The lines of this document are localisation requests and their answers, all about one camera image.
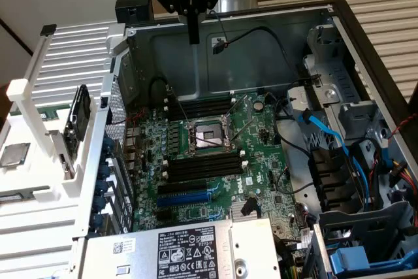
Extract black RAM slot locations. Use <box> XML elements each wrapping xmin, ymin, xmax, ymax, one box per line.
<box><xmin>165</xmin><ymin>103</ymin><xmax>234</xmax><ymax>115</ymax></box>
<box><xmin>165</xmin><ymin>93</ymin><xmax>236</xmax><ymax>105</ymax></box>
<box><xmin>162</xmin><ymin>151</ymin><xmax>246</xmax><ymax>169</ymax></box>
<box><xmin>165</xmin><ymin>165</ymin><xmax>246</xmax><ymax>184</ymax></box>
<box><xmin>166</xmin><ymin>108</ymin><xmax>230</xmax><ymax>121</ymax></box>
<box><xmin>162</xmin><ymin>156</ymin><xmax>248</xmax><ymax>173</ymax></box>
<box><xmin>164</xmin><ymin>160</ymin><xmax>249</xmax><ymax>178</ymax></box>
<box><xmin>165</xmin><ymin>97</ymin><xmax>236</xmax><ymax>110</ymax></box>

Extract green RAM stick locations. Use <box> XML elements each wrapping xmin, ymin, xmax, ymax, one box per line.
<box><xmin>9</xmin><ymin>103</ymin><xmax>71</xmax><ymax>120</ymax></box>
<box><xmin>0</xmin><ymin>190</ymin><xmax>37</xmax><ymax>203</ymax></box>

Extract open grey PC case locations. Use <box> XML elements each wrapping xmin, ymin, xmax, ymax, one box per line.
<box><xmin>70</xmin><ymin>0</ymin><xmax>418</xmax><ymax>279</ymax></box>

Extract black box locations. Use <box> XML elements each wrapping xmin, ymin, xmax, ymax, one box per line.
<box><xmin>115</xmin><ymin>0</ymin><xmax>155</xmax><ymax>25</ymax></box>

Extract thin metal locking lever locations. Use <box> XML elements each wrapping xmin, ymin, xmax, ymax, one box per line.
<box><xmin>167</xmin><ymin>86</ymin><xmax>191</xmax><ymax>127</ymax></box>
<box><xmin>232</xmin><ymin>118</ymin><xmax>257</xmax><ymax>140</ymax></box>

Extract CPU socket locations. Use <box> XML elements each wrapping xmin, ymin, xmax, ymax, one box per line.
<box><xmin>185</xmin><ymin>114</ymin><xmax>238</xmax><ymax>156</ymax></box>

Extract black disk drive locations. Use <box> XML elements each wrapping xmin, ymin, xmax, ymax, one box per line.
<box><xmin>63</xmin><ymin>84</ymin><xmax>93</xmax><ymax>150</ymax></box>

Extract grey metal disk bay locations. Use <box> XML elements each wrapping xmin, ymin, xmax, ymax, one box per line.
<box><xmin>302</xmin><ymin>23</ymin><xmax>387</xmax><ymax>143</ymax></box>

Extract green Dell motherboard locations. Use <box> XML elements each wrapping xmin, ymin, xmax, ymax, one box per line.
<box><xmin>125</xmin><ymin>91</ymin><xmax>315</xmax><ymax>244</ymax></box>

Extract long black expansion slot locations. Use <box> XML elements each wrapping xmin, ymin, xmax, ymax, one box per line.
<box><xmin>157</xmin><ymin>178</ymin><xmax>209</xmax><ymax>195</ymax></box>

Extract blue expansion slot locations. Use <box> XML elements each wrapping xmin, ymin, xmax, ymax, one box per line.
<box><xmin>156</xmin><ymin>190</ymin><xmax>210</xmax><ymax>208</ymax></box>

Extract white parts rack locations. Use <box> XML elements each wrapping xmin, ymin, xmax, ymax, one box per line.
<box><xmin>0</xmin><ymin>24</ymin><xmax>127</xmax><ymax>208</ymax></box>

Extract silver chipset heatsink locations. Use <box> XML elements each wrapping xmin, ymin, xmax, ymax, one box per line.
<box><xmin>229</xmin><ymin>199</ymin><xmax>259</xmax><ymax>220</ymax></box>

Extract short black expansion slot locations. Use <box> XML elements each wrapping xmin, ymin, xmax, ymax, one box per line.
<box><xmin>156</xmin><ymin>209</ymin><xmax>174</xmax><ymax>222</ymax></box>

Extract silver CPU chip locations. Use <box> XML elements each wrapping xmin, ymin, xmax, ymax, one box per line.
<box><xmin>0</xmin><ymin>142</ymin><xmax>31</xmax><ymax>167</ymax></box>

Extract silver power supply with label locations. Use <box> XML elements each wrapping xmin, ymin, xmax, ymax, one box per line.
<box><xmin>78</xmin><ymin>218</ymin><xmax>282</xmax><ymax>279</ymax></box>

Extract blue plastic latch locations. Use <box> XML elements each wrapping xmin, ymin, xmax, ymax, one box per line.
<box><xmin>327</xmin><ymin>245</ymin><xmax>418</xmax><ymax>276</ymax></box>

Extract black wire with plug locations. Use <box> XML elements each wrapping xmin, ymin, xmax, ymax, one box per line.
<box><xmin>208</xmin><ymin>10</ymin><xmax>323</xmax><ymax>82</ymax></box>

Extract blue flat wire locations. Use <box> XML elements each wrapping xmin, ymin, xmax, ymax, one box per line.
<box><xmin>297</xmin><ymin>108</ymin><xmax>376</xmax><ymax>210</ymax></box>

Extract graphics card with metal bracket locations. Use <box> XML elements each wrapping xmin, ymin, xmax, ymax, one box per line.
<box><xmin>44</xmin><ymin>128</ymin><xmax>80</xmax><ymax>180</ymax></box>

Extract red black twisted wire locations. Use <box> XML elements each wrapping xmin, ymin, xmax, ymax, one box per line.
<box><xmin>386</xmin><ymin>108</ymin><xmax>418</xmax><ymax>143</ymax></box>

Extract red and yellow power wires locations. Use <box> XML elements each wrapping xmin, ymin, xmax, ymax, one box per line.
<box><xmin>391</xmin><ymin>157</ymin><xmax>418</xmax><ymax>202</ymax></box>

